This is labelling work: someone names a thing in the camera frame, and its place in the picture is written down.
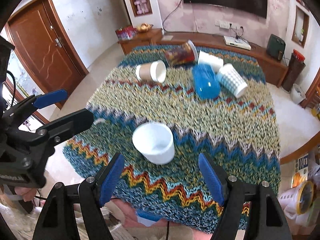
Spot white ceramic cup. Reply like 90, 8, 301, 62
132, 122, 175, 165

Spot brown sleeve paper cup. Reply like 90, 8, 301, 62
136, 60, 167, 83

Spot checkered paper cup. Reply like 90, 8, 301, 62
217, 63, 248, 99

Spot blue plastic cup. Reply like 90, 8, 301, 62
191, 63, 221, 100

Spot small white paper cup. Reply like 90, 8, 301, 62
198, 50, 224, 73

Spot person's left hand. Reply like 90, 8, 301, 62
15, 187, 37, 202

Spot yellow rimmed white fan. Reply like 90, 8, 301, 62
278, 181, 314, 219

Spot brown wooden door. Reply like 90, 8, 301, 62
4, 0, 88, 95

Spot multicolour knitted table cloth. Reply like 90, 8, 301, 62
63, 45, 280, 233

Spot red gift box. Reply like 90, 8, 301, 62
115, 25, 137, 41

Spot white waste bucket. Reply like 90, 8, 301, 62
290, 83, 306, 105

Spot wooden drawer side cabinet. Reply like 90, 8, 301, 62
118, 28, 163, 55

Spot fruit bowl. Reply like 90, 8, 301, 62
136, 23, 153, 33

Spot pink dumbbells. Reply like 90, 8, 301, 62
134, 0, 151, 15

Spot wooden tv cabinet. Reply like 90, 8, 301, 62
157, 32, 287, 88

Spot tall dark wicker bin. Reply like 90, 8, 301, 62
281, 49, 305, 93

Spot white set-top box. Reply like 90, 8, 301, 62
223, 36, 251, 50

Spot white power strip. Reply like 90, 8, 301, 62
219, 21, 230, 29

